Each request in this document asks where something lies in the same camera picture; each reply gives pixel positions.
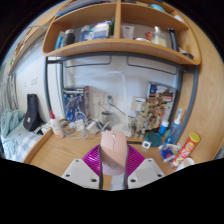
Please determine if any pink computer mouse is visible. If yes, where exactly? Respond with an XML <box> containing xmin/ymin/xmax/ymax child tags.
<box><xmin>99</xmin><ymin>130</ymin><xmax>129</xmax><ymax>177</ymax></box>

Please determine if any white charger block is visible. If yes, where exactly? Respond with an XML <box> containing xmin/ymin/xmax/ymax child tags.
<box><xmin>74</xmin><ymin>119</ymin><xmax>86</xmax><ymax>131</ymax></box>

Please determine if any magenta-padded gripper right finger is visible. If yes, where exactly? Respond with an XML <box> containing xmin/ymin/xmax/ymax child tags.
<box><xmin>123</xmin><ymin>144</ymin><xmax>166</xmax><ymax>190</ymax></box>

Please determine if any blue robot model box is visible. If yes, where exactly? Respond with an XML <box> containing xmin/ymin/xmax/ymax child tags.
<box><xmin>62</xmin><ymin>85</ymin><xmax>90</xmax><ymax>123</ymax></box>

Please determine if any black bag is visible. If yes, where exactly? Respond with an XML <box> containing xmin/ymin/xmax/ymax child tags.
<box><xmin>22</xmin><ymin>93</ymin><xmax>43</xmax><ymax>133</ymax></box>

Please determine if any wooden figure model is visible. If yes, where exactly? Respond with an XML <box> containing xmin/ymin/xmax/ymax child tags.
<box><xmin>134</xmin><ymin>96</ymin><xmax>161</xmax><ymax>139</ymax></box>

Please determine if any small blue white-capped bottle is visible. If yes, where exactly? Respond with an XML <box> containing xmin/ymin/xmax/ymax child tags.
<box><xmin>158</xmin><ymin>119</ymin><xmax>170</xmax><ymax>137</ymax></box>

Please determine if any light blue blanket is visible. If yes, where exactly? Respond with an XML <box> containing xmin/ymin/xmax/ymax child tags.
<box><xmin>0</xmin><ymin>108</ymin><xmax>26</xmax><ymax>138</ymax></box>

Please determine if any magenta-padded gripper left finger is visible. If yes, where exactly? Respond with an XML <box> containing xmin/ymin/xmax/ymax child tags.
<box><xmin>61</xmin><ymin>144</ymin><xmax>104</xmax><ymax>190</ymax></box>

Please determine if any wooden wall shelf unit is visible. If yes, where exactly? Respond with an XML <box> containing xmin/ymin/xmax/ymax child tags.
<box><xmin>41</xmin><ymin>0</ymin><xmax>203</xmax><ymax>66</ymax></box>

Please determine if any blue white packet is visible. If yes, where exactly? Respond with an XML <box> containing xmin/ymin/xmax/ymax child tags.
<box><xmin>159</xmin><ymin>143</ymin><xmax>181</xmax><ymax>163</ymax></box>

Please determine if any white power strip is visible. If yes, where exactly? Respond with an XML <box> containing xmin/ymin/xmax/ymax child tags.
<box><xmin>86</xmin><ymin>120</ymin><xmax>99</xmax><ymax>134</ymax></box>

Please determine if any white wall outlet panel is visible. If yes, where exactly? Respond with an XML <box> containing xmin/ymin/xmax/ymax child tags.
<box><xmin>91</xmin><ymin>92</ymin><xmax>118</xmax><ymax>107</ymax></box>

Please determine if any red yellow chips can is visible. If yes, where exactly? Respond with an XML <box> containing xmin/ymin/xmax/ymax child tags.
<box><xmin>171</xmin><ymin>131</ymin><xmax>201</xmax><ymax>169</ymax></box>

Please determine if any dark green round tin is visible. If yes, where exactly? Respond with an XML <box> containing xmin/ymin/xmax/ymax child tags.
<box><xmin>145</xmin><ymin>131</ymin><xmax>163</xmax><ymax>148</ymax></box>

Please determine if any colourful figure box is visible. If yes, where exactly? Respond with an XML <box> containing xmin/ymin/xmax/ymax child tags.
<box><xmin>146</xmin><ymin>81</ymin><xmax>177</xmax><ymax>128</ymax></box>

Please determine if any white desk lamp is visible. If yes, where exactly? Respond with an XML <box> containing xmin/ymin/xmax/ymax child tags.
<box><xmin>109</xmin><ymin>70</ymin><xmax>133</xmax><ymax>138</ymax></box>

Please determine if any white red-capped pump bottle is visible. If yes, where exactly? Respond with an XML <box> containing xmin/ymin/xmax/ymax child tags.
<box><xmin>49</xmin><ymin>110</ymin><xmax>65</xmax><ymax>139</ymax></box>

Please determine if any bed with checked sheet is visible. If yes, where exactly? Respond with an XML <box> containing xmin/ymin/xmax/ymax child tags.
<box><xmin>0</xmin><ymin>128</ymin><xmax>44</xmax><ymax>163</ymax></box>

